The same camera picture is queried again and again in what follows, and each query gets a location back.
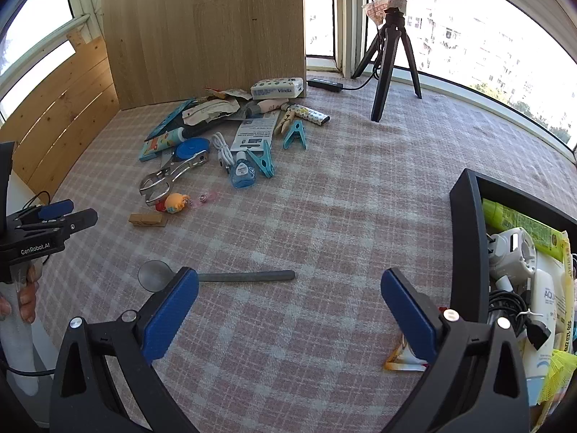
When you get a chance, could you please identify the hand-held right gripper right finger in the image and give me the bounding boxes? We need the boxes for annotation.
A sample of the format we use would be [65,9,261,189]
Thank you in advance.
[380,267,530,433]

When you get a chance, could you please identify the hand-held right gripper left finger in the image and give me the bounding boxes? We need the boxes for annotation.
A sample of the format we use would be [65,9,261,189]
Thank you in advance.
[49,267,200,433]

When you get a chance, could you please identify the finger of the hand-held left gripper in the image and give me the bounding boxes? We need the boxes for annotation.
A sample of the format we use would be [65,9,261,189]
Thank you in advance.
[18,199,75,225]
[16,208,98,242]

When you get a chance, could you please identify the black container box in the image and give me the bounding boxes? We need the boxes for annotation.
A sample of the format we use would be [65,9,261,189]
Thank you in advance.
[449,168,577,433]

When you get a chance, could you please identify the blue round tape measure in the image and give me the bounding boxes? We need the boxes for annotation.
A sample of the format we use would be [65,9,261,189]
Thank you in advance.
[175,137,210,161]

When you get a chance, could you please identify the small clear water bottle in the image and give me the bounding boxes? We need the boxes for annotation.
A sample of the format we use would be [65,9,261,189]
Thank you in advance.
[230,151,257,189]

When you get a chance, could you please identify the person's left forearm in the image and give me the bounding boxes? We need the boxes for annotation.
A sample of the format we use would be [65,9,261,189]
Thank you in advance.
[0,311,44,395]

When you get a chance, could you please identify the person's left hand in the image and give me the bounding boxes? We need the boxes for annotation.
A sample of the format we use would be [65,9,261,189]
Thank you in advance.
[0,264,40,324]

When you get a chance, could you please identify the orange white sachet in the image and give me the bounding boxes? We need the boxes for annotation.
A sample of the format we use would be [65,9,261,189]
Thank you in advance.
[384,338,429,372]

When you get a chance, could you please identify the grey spoon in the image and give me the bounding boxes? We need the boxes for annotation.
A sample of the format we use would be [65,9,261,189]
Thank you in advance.
[137,259,296,292]

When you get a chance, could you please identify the wooden plank panel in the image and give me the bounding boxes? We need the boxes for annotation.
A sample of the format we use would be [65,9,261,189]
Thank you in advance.
[0,31,120,199]

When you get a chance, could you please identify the orange toy figure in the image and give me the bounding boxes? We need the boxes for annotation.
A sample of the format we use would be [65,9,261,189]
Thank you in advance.
[155,192,191,214]

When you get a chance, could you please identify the silver metal pliers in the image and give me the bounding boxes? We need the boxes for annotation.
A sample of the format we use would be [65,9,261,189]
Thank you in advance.
[139,150,210,206]

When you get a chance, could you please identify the orange fruit print tube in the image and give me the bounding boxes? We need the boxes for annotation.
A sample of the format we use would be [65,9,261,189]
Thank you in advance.
[141,127,188,154]

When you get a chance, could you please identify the white lotion bottle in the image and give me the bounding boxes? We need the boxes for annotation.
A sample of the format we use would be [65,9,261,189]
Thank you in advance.
[525,268,569,380]

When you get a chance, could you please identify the green packet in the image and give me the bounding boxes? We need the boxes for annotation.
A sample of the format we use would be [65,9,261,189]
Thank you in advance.
[482,198,564,260]

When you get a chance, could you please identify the yellow mesh bag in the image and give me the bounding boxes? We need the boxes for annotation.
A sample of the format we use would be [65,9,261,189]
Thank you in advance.
[536,347,576,404]

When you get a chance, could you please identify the yellow packet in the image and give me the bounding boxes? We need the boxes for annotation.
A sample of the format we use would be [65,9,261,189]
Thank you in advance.
[552,230,577,348]

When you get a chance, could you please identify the teal plastic clothespin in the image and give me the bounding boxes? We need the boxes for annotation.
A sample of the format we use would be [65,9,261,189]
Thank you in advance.
[283,120,307,150]
[246,140,275,179]

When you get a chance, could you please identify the printed packaging card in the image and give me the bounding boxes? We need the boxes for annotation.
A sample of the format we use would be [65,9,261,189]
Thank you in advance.
[230,113,280,152]

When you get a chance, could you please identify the pink tube grey cap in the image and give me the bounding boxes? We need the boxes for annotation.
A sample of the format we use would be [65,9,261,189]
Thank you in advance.
[246,99,285,118]

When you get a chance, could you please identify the large wooden clothespin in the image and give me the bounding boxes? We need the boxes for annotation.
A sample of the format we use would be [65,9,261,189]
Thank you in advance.
[273,107,296,135]

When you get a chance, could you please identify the printed white lighter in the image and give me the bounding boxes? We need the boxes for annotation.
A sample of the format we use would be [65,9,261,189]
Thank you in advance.
[291,104,331,126]

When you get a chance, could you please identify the light wooden board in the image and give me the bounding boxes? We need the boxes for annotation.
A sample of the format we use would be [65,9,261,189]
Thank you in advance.
[100,0,307,111]

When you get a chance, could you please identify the printed tissue pack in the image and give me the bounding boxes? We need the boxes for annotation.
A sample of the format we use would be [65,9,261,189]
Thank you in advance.
[250,76,305,100]

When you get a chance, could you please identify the black inline controller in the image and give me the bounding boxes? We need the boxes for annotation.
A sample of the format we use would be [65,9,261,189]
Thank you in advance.
[307,78,344,92]

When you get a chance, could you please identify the black tripod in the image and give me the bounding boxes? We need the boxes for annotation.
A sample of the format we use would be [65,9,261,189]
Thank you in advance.
[351,0,423,122]

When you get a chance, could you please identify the paper tape wad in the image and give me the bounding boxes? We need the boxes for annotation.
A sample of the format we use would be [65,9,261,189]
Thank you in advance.
[363,0,409,22]

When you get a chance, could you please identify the black cable bundle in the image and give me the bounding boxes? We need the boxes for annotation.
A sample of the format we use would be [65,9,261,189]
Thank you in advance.
[489,286,553,350]

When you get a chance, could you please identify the thin black cable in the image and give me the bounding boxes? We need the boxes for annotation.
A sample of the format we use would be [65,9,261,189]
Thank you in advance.
[0,356,57,377]

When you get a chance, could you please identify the white usb cable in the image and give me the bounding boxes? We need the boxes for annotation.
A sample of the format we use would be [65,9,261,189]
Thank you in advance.
[211,132,235,173]

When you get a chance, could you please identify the black ring light cable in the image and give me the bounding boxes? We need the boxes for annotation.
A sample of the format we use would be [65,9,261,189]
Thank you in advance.
[343,31,385,92]

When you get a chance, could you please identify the ring light on tripod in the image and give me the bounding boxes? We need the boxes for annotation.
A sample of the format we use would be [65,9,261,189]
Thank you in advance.
[307,0,577,163]

